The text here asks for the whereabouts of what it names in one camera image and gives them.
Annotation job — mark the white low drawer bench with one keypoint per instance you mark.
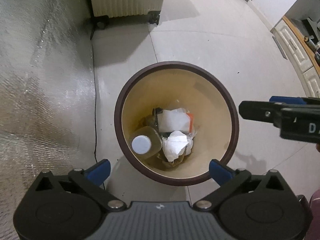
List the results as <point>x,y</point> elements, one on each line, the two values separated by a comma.
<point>292,43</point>

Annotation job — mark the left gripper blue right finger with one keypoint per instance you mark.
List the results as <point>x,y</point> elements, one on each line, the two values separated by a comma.
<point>227,177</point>

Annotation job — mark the white paper tissue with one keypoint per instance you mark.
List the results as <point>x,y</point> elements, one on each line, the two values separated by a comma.
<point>176,145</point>

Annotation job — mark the person's right hand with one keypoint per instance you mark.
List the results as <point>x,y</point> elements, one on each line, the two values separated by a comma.
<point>318,146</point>

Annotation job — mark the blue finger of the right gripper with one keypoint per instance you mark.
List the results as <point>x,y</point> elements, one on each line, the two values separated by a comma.
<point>295,100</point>
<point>261,111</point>

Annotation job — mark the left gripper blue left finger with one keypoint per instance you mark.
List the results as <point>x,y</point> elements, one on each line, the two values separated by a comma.
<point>94,175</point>

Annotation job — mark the clear plastic bottle red label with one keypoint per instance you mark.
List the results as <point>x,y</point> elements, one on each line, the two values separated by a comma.
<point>145,143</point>

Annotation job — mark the yellow trash bin brown rim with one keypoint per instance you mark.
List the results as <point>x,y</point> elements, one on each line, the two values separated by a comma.
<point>172,85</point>

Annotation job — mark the clear zip bag with tissue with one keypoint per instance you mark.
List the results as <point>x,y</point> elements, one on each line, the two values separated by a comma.
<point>176,120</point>

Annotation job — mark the brown cardboard box piece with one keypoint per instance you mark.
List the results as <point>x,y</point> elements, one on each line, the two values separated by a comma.
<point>170,164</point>

